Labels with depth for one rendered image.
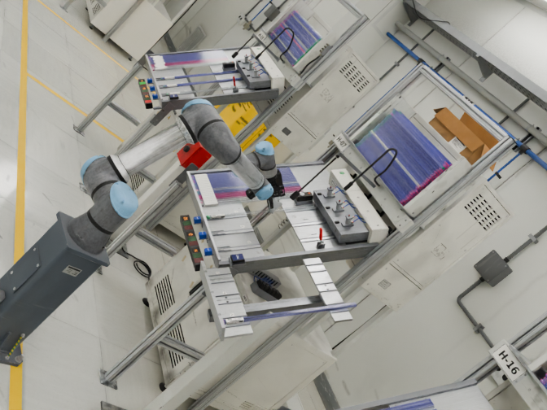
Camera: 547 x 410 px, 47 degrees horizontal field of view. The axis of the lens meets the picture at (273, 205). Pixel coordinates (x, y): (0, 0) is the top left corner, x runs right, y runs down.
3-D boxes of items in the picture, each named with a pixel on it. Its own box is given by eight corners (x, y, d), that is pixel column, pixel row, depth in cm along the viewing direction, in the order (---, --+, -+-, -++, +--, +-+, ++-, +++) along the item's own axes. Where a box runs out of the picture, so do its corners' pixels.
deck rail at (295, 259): (218, 276, 252) (219, 264, 249) (217, 272, 254) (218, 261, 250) (377, 255, 273) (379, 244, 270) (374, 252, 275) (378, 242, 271)
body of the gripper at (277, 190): (286, 197, 275) (282, 175, 268) (267, 202, 274) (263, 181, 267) (280, 187, 281) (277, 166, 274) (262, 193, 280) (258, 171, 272)
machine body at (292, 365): (155, 394, 284) (252, 310, 270) (136, 290, 337) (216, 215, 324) (249, 432, 323) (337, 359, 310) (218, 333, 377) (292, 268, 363)
